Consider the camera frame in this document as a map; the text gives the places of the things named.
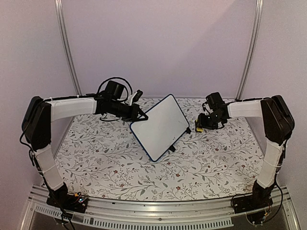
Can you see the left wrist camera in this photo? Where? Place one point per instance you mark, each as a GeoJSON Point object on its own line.
{"type": "Point", "coordinates": [134, 97]}

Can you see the aluminium frame post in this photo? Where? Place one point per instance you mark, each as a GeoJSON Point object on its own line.
{"type": "Point", "coordinates": [66, 45]}
{"type": "Point", "coordinates": [251, 48]}

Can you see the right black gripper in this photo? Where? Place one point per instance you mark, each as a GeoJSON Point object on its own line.
{"type": "Point", "coordinates": [201, 122]}

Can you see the small blue-framed whiteboard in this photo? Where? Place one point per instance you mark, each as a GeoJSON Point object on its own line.
{"type": "Point", "coordinates": [165, 125]}

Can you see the right aluminium frame post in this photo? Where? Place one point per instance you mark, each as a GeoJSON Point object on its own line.
{"type": "Point", "coordinates": [251, 48]}

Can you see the front aluminium rail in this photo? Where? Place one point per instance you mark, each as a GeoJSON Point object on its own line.
{"type": "Point", "coordinates": [110, 214]}

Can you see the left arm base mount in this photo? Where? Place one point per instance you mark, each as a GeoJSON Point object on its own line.
{"type": "Point", "coordinates": [72, 202]}

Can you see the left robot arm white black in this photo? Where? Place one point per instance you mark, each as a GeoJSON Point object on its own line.
{"type": "Point", "coordinates": [38, 131]}

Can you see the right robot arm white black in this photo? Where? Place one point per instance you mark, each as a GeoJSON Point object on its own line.
{"type": "Point", "coordinates": [278, 127]}

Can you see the floral patterned table mat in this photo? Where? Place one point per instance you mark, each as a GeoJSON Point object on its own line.
{"type": "Point", "coordinates": [101, 157]}

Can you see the yellow black eraser sponge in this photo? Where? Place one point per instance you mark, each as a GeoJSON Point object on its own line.
{"type": "Point", "coordinates": [198, 128]}

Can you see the left aluminium frame post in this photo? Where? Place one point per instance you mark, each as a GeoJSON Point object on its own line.
{"type": "Point", "coordinates": [66, 45]}

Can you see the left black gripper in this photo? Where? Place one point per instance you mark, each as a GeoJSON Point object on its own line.
{"type": "Point", "coordinates": [133, 116]}

